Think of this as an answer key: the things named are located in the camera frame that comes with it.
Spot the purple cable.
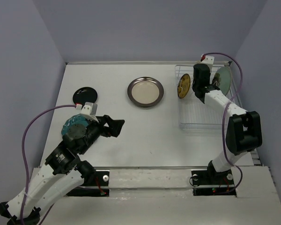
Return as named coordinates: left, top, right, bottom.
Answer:
left=210, top=52, right=244, bottom=195
left=21, top=104, right=78, bottom=222

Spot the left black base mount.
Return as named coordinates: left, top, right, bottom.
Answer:
left=66, top=170, right=110, bottom=197

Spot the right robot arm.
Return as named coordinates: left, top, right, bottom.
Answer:
left=192, top=63, right=262, bottom=184

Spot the light blue flower plate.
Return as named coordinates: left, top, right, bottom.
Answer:
left=212, top=67, right=231, bottom=95

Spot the black glossy plate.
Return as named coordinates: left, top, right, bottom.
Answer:
left=72, top=87, right=98, bottom=105

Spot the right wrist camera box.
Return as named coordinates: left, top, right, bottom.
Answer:
left=200, top=54, right=214, bottom=65

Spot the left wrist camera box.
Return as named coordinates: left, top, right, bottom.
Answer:
left=75, top=102, right=97, bottom=118

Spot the white wire dish rack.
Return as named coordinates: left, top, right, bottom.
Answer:
left=177, top=65, right=236, bottom=131

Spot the teal scalloped plate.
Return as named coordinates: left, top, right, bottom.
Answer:
left=61, top=114, right=89, bottom=136

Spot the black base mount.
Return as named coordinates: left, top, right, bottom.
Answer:
left=189, top=170, right=237, bottom=196
left=66, top=170, right=110, bottom=197

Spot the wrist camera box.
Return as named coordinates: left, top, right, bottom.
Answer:
left=200, top=54, right=214, bottom=65
left=75, top=102, right=97, bottom=118

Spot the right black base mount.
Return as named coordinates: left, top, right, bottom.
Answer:
left=189, top=170, right=237, bottom=196

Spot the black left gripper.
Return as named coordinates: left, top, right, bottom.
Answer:
left=80, top=114, right=126, bottom=154

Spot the grey rimmed cream plate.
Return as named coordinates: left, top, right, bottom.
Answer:
left=127, top=77, right=164, bottom=108

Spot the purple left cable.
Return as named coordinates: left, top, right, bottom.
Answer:
left=21, top=104, right=78, bottom=222

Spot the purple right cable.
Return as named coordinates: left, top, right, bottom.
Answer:
left=210, top=52, right=244, bottom=195

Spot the yellow patterned plate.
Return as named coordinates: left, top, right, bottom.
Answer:
left=177, top=74, right=191, bottom=99

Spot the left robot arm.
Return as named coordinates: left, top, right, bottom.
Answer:
left=0, top=115, right=125, bottom=225

